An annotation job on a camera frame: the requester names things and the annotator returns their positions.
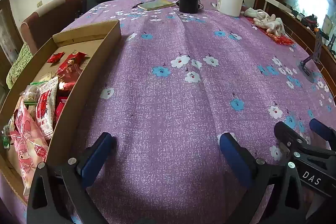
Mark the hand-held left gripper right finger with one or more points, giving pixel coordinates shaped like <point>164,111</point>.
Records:
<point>236,161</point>

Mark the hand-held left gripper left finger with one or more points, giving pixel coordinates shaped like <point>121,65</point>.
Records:
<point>95,158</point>

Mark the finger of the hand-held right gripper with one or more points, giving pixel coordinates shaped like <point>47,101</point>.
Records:
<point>288,134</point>
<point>321,129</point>

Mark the pink printed snack packet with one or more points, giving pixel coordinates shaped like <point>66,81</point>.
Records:
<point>26,150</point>

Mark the white red snack packet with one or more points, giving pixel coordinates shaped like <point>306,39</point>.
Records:
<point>46,108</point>

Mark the shallow cardboard box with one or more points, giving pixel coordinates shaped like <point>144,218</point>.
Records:
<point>86,87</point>

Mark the green-wrapped round cookie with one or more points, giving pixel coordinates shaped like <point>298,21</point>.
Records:
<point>31,94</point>

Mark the green white snack packet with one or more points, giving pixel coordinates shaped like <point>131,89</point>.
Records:
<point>5,138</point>

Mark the dark red snack packet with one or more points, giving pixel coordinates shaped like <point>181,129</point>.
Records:
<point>71,69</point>

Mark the small red candy packet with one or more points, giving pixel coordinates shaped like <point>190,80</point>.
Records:
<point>55,58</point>

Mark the phone stand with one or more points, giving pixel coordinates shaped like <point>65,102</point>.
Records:
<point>308,71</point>

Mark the purple floral tablecloth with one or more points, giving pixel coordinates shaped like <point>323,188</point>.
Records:
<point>170,108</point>

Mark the red shiny packet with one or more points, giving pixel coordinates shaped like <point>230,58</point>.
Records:
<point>281,40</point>

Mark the white gloves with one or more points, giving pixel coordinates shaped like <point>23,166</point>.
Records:
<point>270,23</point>

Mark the green patterned blanket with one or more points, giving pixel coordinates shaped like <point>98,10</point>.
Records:
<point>19,64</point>

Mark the white plastic jar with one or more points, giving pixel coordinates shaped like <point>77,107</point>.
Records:
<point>229,1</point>

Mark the brown armchair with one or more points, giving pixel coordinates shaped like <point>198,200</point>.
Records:
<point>52,16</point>

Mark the wooden glass door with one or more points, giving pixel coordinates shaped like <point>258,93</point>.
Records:
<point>6,37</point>

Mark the black pen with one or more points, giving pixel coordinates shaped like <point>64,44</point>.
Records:
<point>137,6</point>

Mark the yellow green notebook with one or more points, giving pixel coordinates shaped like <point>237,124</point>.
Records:
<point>155,5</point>

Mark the wall socket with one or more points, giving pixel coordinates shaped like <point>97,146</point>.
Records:
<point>39,3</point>

